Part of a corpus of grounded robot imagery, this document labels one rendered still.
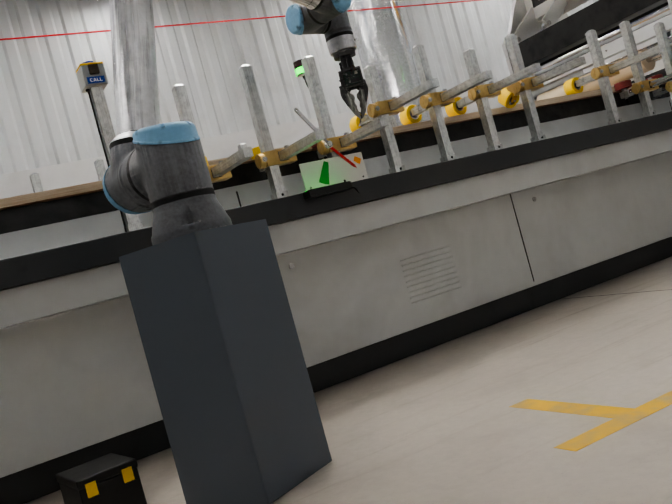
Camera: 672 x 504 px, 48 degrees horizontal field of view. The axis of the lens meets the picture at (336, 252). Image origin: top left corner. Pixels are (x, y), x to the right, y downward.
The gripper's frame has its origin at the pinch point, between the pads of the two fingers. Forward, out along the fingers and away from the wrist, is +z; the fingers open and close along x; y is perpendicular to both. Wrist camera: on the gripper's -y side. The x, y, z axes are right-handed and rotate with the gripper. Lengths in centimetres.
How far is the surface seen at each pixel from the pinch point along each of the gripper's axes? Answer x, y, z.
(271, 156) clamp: -32.1, -8.2, 3.8
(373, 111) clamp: 6.1, -33.7, -5.6
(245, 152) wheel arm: -36.0, 25.6, 5.6
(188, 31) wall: -165, -760, -298
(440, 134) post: 29, -49, 7
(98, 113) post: -76, 19, -19
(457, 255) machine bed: 26, -72, 55
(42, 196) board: -102, 14, 0
